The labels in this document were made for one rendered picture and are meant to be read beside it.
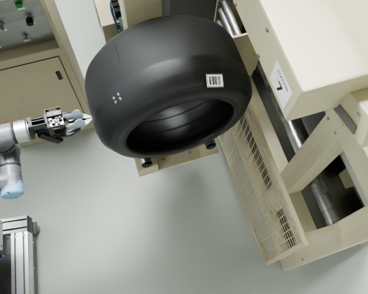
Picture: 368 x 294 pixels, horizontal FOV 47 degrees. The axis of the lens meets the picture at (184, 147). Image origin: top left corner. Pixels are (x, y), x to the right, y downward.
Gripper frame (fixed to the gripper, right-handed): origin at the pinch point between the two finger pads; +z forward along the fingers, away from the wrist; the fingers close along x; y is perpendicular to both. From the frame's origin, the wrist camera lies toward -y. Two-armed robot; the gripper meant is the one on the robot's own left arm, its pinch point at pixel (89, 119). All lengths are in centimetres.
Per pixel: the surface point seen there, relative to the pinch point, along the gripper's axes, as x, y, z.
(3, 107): 55, -71, -39
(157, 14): 24.7, 19.1, 30.9
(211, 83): -11.2, 27.7, 37.1
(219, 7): 37, 2, 62
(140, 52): 3.9, 28.3, 18.9
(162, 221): -18, -117, 31
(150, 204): -6, -117, 27
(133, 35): 10.6, 28.2, 18.5
